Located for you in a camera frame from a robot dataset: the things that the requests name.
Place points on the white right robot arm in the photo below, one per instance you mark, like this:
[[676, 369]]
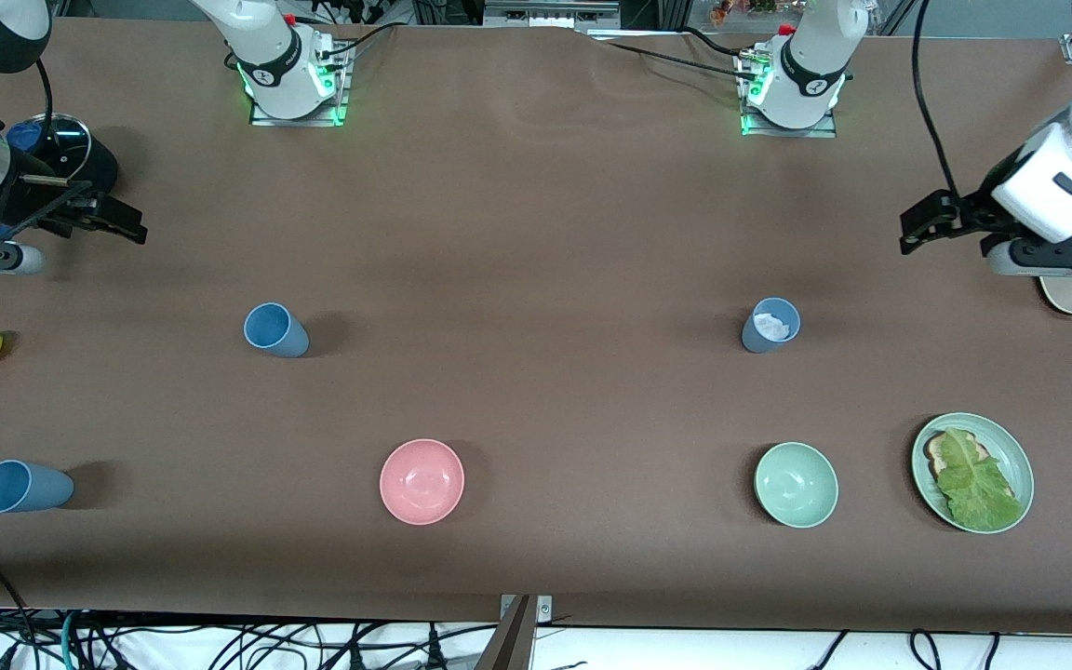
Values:
[[285, 56]]

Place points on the grey metal beam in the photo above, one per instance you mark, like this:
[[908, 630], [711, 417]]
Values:
[[513, 642]]

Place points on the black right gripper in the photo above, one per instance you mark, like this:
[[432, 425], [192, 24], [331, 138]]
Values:
[[41, 198]]

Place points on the toasted bread slice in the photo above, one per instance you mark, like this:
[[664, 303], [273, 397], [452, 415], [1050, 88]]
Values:
[[938, 453]]

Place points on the mint green bowl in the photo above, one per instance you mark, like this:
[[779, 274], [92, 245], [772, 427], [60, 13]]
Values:
[[797, 485]]

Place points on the greyish blue plastic cup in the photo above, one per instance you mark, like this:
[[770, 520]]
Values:
[[759, 340]]

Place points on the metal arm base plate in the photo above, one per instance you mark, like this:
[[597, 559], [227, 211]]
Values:
[[829, 126], [336, 107]]

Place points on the blue round object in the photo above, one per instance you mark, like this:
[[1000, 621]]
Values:
[[24, 137]]

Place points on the green lettuce leaf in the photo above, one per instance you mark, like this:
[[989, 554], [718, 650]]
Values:
[[978, 489]]

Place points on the black pot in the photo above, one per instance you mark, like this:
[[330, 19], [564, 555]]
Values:
[[100, 163]]

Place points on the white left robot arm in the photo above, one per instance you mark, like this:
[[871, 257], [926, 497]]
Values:
[[810, 56]]

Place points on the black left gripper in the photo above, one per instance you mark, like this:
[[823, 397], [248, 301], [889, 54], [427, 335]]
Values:
[[971, 216]]

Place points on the glass pot lid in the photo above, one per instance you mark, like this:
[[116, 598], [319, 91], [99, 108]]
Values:
[[66, 144]]

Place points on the silver metal table bracket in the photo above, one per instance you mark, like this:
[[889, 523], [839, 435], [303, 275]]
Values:
[[545, 609]]

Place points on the pink bowl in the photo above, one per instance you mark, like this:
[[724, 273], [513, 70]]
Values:
[[422, 481]]

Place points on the white crumpled paper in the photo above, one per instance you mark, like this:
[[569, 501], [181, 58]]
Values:
[[771, 326]]

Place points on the mint green plate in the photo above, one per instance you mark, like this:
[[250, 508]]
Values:
[[1011, 456]]

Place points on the silver metal frame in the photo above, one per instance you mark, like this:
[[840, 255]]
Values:
[[550, 13]]

